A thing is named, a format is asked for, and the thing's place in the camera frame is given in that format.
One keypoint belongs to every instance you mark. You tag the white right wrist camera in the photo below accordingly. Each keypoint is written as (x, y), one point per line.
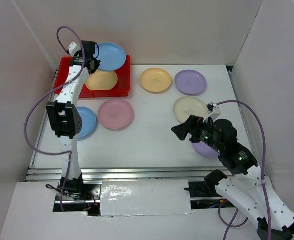
(213, 112)

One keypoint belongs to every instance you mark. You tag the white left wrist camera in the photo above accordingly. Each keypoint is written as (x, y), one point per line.
(73, 48)

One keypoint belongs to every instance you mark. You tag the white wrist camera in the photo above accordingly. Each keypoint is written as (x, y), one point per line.
(73, 48)
(213, 112)

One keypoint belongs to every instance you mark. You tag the red plastic bin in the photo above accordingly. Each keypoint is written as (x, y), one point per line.
(121, 89)

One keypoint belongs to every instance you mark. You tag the purple plate back row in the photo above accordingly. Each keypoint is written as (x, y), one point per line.
(190, 82)

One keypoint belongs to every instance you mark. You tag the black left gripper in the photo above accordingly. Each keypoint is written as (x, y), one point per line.
(97, 64)

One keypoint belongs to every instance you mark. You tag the blue plate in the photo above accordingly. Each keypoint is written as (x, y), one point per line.
(89, 121)
(111, 56)

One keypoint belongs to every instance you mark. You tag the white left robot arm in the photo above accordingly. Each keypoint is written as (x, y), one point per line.
(64, 118)

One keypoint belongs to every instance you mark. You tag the pink plate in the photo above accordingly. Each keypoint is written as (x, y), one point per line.
(115, 114)

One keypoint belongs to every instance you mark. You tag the white foil covered panel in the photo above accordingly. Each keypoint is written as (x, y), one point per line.
(144, 198)

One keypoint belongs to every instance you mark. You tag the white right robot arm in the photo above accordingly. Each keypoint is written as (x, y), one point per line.
(254, 196)

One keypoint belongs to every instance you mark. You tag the yellow plate front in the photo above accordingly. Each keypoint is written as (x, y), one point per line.
(101, 80)

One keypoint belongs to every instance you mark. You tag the aluminium rail frame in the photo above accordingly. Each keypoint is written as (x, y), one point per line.
(90, 174)

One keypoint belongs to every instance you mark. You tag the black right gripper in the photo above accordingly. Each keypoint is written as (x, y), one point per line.
(193, 124)

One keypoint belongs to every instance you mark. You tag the cream white plate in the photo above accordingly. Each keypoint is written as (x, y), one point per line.
(186, 106)

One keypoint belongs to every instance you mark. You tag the yellow plate back row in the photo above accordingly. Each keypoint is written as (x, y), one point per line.
(155, 80)

